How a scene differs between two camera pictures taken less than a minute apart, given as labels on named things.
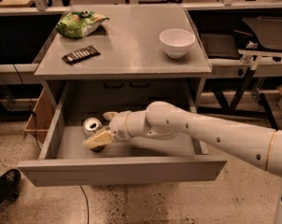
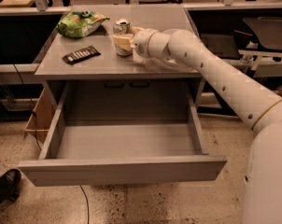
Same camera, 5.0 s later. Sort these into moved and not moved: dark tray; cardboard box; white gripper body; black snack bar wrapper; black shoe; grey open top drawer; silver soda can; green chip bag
Moved: white gripper body; silver soda can
Not moved: grey open top drawer; green chip bag; dark tray; cardboard box; black shoe; black snack bar wrapper
